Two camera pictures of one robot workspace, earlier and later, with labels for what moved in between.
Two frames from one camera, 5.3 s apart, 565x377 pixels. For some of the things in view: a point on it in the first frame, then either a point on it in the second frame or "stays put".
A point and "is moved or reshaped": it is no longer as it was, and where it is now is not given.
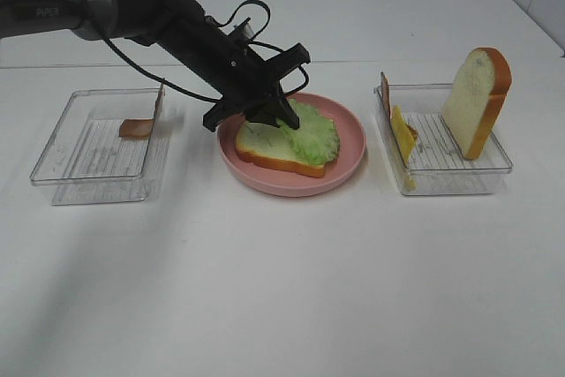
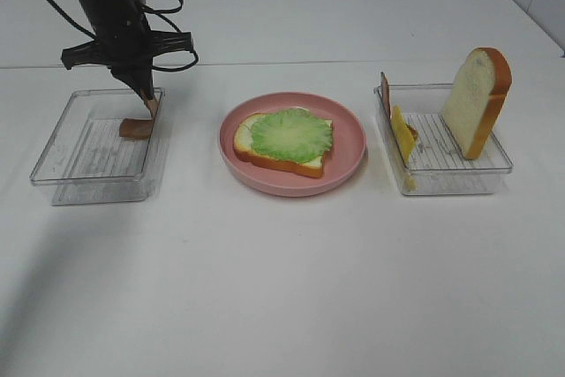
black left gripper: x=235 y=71 to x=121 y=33
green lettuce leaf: x=316 y=141 is moved or reshaped
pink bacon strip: x=385 y=86 stays put
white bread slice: x=475 y=98 stays put
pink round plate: x=272 y=181 stays put
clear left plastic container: x=86 y=161 stays put
